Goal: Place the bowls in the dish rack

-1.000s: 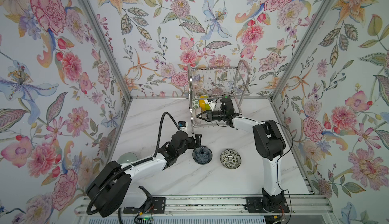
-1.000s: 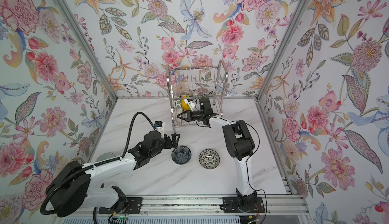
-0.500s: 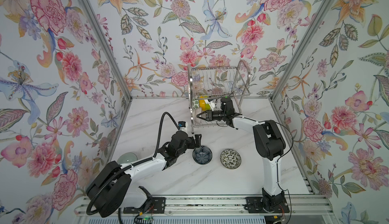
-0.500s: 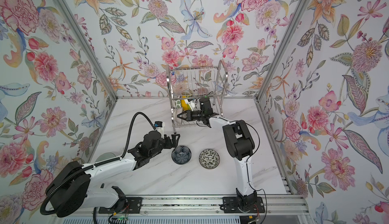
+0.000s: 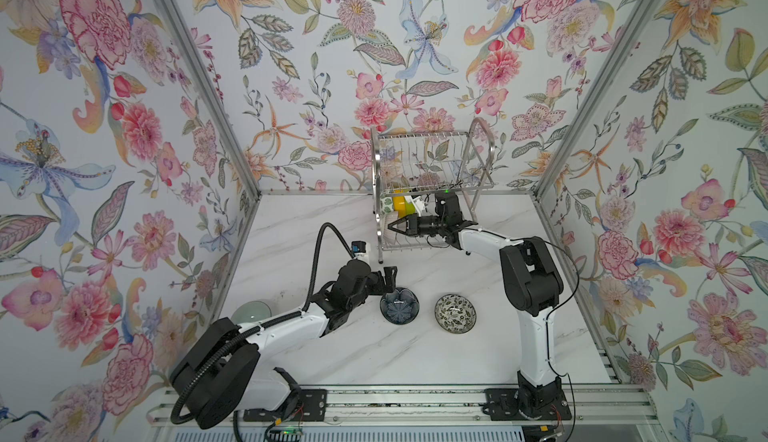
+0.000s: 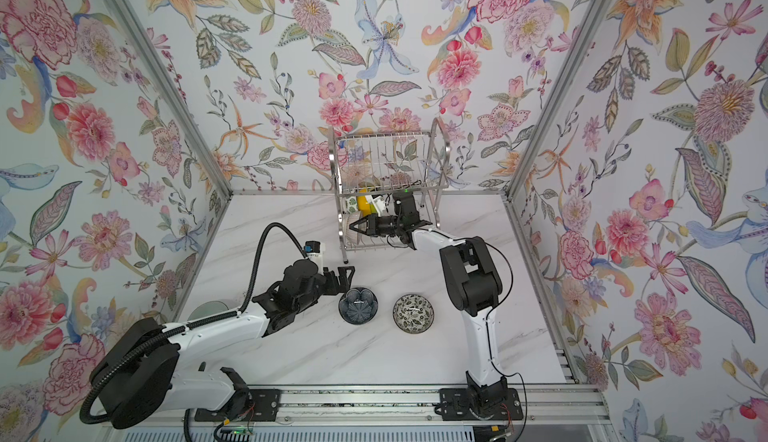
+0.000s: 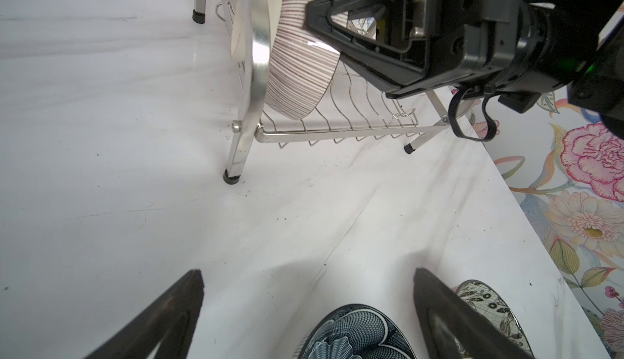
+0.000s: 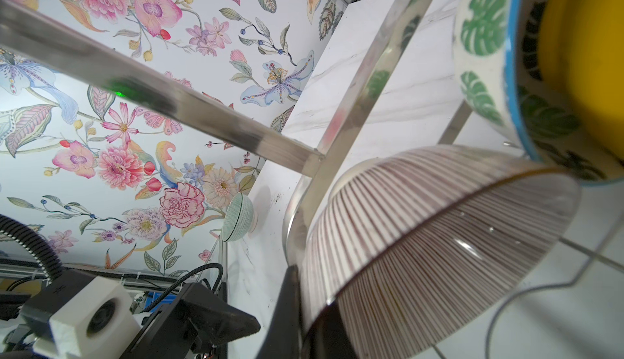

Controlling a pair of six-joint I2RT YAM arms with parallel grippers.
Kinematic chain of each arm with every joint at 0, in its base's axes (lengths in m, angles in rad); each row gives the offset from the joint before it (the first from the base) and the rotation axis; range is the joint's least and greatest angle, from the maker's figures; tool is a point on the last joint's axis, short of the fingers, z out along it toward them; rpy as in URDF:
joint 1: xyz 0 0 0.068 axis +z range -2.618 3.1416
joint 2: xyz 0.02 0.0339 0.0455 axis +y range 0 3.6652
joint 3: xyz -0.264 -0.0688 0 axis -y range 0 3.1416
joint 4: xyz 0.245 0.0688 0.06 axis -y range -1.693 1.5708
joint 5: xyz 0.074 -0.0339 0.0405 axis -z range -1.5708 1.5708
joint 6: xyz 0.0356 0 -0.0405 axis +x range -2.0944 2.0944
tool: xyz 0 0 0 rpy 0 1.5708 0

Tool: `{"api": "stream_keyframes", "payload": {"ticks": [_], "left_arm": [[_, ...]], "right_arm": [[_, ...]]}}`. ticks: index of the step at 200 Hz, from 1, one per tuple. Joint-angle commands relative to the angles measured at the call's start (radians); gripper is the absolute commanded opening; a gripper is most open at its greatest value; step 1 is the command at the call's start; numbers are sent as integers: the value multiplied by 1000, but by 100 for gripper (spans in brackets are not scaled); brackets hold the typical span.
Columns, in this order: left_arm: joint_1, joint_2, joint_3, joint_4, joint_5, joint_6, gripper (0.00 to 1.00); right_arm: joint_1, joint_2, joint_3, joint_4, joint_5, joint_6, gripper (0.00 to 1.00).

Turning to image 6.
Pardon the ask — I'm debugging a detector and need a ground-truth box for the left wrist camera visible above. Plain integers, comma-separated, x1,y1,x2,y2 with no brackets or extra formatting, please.
304,240,325,272

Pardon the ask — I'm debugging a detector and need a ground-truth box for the aluminium corner post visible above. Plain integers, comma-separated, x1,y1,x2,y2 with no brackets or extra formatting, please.
105,0,233,202
506,0,612,201

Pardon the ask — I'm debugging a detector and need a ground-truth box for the black white speckled bowl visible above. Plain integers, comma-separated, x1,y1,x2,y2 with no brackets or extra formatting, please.
393,294,435,335

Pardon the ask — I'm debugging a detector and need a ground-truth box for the aluminium corner post left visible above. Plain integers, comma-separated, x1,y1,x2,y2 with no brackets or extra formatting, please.
105,0,233,202

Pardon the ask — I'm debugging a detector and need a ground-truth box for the yellow bowl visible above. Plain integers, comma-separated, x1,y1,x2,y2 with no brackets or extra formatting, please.
356,194,373,217

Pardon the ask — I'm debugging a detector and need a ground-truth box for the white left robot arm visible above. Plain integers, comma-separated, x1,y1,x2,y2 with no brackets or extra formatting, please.
79,259,355,429

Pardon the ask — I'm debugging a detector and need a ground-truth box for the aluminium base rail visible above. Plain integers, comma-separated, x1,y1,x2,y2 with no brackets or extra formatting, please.
99,384,618,441

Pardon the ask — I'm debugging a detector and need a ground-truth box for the chrome wire dish rack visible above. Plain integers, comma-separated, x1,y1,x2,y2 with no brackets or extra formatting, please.
328,117,451,262

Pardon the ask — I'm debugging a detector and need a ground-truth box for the black corrugated cable hose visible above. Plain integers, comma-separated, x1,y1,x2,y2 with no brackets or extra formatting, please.
79,221,310,442

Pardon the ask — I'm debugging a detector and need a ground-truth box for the green leaf pattern bowl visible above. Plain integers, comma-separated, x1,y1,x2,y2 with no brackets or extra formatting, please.
343,196,359,214

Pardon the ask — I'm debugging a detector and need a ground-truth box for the pale celadon bowl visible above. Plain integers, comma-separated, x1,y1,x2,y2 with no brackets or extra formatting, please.
188,300,229,321

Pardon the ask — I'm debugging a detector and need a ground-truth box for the aluminium corner post right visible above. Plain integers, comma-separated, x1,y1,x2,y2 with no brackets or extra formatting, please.
506,0,612,201

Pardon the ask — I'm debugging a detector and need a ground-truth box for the pink striped ceramic bowl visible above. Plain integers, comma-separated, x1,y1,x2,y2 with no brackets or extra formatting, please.
366,196,387,216

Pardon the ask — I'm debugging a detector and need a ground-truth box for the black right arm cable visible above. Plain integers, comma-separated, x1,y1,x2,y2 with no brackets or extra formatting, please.
383,225,529,442

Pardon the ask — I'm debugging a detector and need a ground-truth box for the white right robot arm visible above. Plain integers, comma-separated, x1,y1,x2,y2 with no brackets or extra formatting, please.
347,190,511,418

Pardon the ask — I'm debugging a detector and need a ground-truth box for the dark blue flower bowl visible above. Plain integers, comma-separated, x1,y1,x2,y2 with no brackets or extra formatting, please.
338,287,379,325

